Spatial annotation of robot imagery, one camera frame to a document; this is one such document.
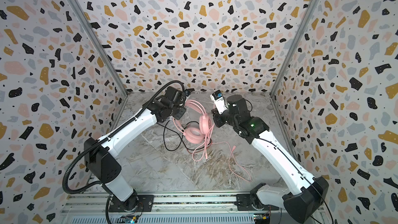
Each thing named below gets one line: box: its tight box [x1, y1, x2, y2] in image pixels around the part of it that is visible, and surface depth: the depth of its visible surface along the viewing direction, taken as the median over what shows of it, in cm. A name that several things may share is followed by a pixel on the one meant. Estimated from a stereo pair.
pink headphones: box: [172, 100, 213, 145], surface depth 79 cm
